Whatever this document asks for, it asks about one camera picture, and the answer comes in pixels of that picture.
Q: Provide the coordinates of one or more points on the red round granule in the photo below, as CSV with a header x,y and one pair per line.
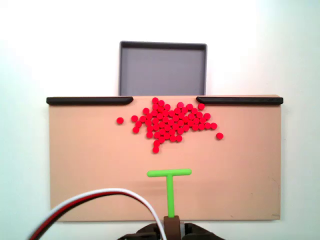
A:
x,y
186,128
136,129
201,106
167,127
175,118
154,112
190,122
138,124
213,125
161,124
172,138
156,127
178,138
196,121
185,119
149,116
177,110
191,116
143,118
202,120
219,136
155,121
207,116
167,107
149,135
189,106
171,122
155,100
120,120
148,122
165,118
180,104
199,114
207,125
181,115
146,110
160,109
150,128
175,126
172,132
184,110
194,111
201,126
156,143
171,113
195,127
155,149
157,135
155,106
165,112
161,139
161,102
166,136
160,116
134,118
180,123
180,131
162,131

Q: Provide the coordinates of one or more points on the green T-shaped pusher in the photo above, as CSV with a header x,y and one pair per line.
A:
x,y
170,195

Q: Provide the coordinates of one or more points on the grey plastic tray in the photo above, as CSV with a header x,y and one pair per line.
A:
x,y
162,70

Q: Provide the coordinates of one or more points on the tan flat board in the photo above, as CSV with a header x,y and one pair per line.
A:
x,y
225,175

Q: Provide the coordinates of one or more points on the black edge rail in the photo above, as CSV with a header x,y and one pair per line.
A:
x,y
87,100
240,101

